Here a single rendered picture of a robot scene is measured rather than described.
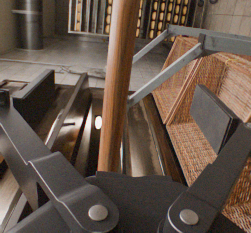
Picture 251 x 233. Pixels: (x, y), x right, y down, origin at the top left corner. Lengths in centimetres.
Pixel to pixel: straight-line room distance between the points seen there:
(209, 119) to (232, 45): 55
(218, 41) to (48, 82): 57
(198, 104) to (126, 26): 11
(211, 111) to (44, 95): 13
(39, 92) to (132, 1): 14
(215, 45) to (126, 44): 47
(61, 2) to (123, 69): 516
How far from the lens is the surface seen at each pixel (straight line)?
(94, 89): 187
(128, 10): 25
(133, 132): 130
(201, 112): 20
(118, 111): 28
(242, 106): 113
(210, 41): 69
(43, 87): 18
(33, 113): 16
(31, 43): 339
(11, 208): 67
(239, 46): 73
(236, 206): 91
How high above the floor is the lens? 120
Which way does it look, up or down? 4 degrees down
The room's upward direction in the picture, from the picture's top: 85 degrees counter-clockwise
